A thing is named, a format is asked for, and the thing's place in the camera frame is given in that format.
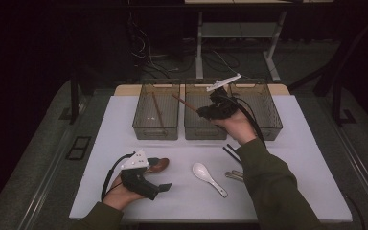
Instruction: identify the black metal stand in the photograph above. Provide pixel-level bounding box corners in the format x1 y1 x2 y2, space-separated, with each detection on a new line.
58 68 89 126
288 12 368 127

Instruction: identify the brown wooden spoon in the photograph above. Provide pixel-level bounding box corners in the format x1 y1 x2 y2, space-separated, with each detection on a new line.
145 157 171 175

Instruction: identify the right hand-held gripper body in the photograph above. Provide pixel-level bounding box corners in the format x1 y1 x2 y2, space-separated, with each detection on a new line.
204 73 242 121

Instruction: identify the metal floor rail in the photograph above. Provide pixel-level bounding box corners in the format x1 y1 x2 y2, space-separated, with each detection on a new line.
18 102 89 230
330 121 368 219

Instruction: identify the floor cable bundle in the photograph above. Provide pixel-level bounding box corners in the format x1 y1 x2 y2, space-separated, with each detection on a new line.
126 12 253 81

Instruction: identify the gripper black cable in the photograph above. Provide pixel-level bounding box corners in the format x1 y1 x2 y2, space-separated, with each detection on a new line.
100 151 137 202
226 95 266 149

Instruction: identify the person's right hand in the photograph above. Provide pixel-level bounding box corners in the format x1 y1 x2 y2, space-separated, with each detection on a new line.
211 109 257 146

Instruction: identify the person's left hand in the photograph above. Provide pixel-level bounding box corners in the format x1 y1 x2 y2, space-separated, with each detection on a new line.
103 175 146 211

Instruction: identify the white metal desk frame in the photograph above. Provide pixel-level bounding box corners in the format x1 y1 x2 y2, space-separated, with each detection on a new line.
184 0 334 83

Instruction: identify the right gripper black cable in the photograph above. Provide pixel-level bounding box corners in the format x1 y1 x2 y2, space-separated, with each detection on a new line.
226 95 266 149

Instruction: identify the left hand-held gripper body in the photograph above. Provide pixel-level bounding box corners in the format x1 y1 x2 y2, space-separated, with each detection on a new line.
120 149 161 201

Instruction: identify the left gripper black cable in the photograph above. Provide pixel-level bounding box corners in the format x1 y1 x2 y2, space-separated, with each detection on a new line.
100 151 137 202

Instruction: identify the smoky transparent plastic bin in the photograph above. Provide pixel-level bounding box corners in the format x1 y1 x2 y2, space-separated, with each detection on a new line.
132 79 181 141
228 79 284 142
184 79 231 141

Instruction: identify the white ceramic spoon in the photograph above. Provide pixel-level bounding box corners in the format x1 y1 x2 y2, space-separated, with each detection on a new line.
192 162 229 198

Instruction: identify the thin black cable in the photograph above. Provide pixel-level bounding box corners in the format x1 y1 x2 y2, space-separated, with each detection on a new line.
344 194 365 230

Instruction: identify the brown wooden chopstick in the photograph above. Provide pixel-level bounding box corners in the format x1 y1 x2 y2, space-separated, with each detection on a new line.
171 93 200 113
151 92 168 133

